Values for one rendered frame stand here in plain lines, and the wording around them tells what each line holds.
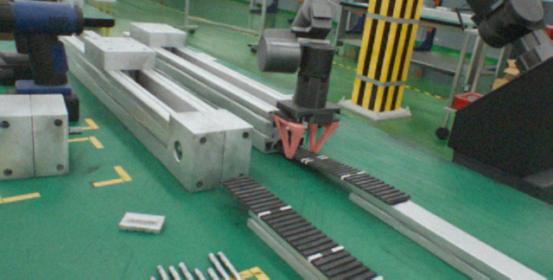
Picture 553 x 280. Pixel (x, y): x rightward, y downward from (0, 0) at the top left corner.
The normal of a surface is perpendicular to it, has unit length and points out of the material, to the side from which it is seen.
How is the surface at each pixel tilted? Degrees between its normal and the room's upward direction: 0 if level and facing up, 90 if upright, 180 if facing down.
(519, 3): 47
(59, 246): 0
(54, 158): 90
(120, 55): 90
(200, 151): 90
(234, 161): 90
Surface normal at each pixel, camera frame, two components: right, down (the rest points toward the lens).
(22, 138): 0.47, 0.34
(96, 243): 0.12, -0.94
